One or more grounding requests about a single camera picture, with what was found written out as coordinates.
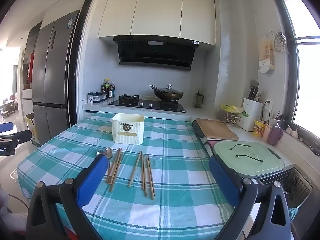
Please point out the cardboard box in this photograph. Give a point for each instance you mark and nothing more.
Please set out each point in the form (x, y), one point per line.
(32, 130)

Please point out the teal towel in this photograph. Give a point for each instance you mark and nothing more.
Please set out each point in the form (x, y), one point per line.
(293, 213)

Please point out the blue-label bottle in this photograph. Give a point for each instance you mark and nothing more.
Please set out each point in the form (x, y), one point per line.
(113, 88)

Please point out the black range hood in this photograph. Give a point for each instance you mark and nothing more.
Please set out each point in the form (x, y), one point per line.
(155, 52)

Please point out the pink cloth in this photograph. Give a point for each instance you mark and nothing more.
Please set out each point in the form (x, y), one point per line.
(212, 145)

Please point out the glass wok lid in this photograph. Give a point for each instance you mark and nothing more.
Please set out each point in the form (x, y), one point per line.
(170, 89)

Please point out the cream ribbed utensil holder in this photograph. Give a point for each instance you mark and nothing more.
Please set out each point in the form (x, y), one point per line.
(127, 130)

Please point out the dark wok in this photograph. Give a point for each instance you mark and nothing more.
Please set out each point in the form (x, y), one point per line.
(168, 96)

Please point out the teal plaid tablecloth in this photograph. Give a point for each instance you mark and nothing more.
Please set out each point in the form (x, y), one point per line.
(175, 205)

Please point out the white knife block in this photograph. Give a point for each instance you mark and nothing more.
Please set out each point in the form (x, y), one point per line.
(251, 115)

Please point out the dark door frame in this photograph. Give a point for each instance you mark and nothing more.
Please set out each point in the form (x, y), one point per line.
(77, 80)

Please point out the light green plastic lid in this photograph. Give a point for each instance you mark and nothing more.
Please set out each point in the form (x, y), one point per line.
(247, 163)

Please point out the wooden cutting board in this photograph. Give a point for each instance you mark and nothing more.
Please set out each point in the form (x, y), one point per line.
(216, 128)

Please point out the dark glass jug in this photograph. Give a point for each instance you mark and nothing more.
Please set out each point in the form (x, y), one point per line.
(198, 100)

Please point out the distant wooden table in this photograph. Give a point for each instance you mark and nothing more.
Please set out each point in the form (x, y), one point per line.
(7, 107)

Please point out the purple soap dispenser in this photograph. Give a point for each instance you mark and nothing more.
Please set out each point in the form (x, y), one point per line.
(275, 135)

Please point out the metal spoon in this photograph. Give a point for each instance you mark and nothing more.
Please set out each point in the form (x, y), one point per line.
(108, 152)

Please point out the dark sauce bottle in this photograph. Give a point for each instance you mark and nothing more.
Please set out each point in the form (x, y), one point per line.
(110, 93)

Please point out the yellow cup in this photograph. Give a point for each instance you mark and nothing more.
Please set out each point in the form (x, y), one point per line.
(259, 129)

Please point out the metal steamer rack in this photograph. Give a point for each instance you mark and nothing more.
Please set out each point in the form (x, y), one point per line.
(279, 42)

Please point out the grey refrigerator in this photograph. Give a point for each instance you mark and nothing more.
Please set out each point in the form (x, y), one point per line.
(52, 80)

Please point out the garlic bulb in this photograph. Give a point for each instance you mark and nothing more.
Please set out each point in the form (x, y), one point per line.
(295, 132)
(289, 130)

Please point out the yellow printed wall hanging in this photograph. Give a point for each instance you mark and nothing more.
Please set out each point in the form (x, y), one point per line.
(266, 55)

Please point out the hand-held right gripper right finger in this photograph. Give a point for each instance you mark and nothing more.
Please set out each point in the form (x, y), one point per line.
(222, 180)

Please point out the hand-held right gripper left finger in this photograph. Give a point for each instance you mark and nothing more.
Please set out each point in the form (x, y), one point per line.
(91, 177)

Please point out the cream wall cabinet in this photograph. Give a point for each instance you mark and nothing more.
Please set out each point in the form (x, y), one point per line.
(157, 12)

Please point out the white spice jar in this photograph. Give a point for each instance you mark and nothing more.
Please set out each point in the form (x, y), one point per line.
(90, 98)

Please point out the yellow-capped sauce bottle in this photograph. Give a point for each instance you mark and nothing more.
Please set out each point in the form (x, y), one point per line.
(107, 85)

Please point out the white wall outlet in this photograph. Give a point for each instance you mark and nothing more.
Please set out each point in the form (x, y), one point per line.
(268, 103)

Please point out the red hanging ornament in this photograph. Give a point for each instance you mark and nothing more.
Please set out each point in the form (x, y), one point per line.
(30, 67)

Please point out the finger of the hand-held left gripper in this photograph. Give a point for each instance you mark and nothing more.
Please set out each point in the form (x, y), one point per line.
(5, 127)
(17, 137)

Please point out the black gas cooktop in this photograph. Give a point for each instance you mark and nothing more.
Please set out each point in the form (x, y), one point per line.
(150, 104)

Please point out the person's left forearm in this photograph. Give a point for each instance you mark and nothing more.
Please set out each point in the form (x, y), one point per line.
(10, 220)

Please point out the dark window frame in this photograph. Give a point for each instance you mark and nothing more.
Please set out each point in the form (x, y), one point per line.
(292, 80)

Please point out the yellow plastic bag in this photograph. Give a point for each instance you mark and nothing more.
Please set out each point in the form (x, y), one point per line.
(231, 108)

